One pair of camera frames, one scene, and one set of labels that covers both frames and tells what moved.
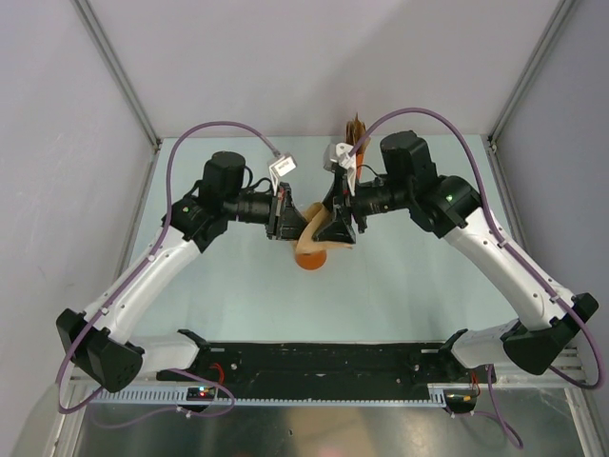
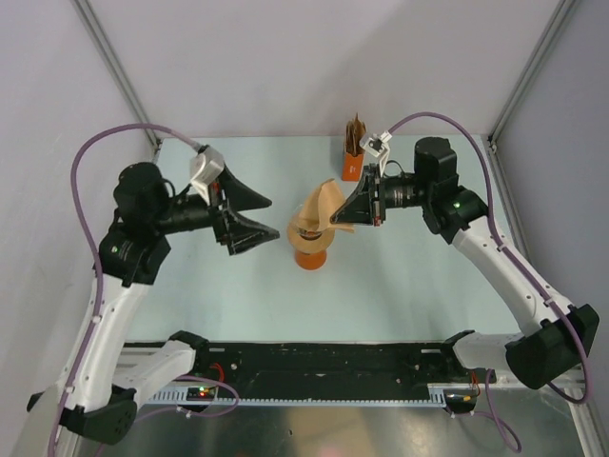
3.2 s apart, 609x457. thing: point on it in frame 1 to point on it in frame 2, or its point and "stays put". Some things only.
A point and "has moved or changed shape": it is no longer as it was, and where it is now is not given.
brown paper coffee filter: (305, 243) has moved or changed shape
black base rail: (333, 365) stays put
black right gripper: (336, 229) to (362, 208)
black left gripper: (284, 222) to (239, 231)
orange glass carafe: (311, 260) stays put
